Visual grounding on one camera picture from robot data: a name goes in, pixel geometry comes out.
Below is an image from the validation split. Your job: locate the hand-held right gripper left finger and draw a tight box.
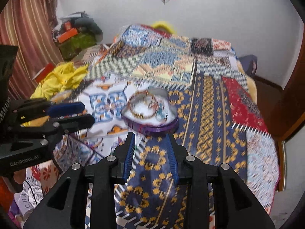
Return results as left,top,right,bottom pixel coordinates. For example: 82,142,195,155
22,132,136,229

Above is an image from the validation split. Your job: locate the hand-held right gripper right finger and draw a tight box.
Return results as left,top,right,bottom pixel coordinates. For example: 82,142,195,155
165,134,275,229

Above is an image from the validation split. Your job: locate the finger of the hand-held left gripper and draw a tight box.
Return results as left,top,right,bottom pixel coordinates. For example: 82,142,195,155
12,99,86,124
21,114,95,139

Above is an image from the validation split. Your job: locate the purple heart-shaped jewelry box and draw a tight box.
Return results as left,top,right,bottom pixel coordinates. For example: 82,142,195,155
121,88,180,135

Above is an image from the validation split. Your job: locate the brown beaded bracelet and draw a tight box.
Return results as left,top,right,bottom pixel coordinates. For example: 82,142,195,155
129,94,165,120

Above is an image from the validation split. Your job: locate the yellow cloth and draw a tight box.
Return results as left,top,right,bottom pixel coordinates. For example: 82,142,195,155
31,62,89,101

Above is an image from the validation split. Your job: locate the white printed cloth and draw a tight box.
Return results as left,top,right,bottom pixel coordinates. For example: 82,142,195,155
14,167,60,221

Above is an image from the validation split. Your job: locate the red and white box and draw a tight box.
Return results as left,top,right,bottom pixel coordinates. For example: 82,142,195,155
33,63,54,81

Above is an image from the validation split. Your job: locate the green patterned cloth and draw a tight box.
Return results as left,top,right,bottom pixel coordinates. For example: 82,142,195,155
58,32,97,61

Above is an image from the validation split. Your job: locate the colourful patchwork blanket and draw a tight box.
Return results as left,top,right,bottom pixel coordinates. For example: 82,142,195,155
14,24,281,229

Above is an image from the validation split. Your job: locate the large orange box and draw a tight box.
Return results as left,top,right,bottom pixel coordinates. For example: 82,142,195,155
57,28,78,44

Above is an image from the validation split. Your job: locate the dark grey cloth bundle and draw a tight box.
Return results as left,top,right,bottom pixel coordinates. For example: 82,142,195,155
74,18,103,41

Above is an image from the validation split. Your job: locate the striped red curtain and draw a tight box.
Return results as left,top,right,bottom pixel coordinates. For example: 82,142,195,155
0,0,64,101

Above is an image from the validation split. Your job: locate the dark blue bag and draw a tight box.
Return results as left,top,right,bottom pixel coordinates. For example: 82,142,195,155
238,55,258,77

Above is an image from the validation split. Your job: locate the yellow foam tube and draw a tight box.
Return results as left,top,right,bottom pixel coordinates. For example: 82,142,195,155
151,21,177,34

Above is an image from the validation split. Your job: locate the brown wooden wardrobe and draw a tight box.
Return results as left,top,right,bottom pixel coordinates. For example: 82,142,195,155
274,36,305,145

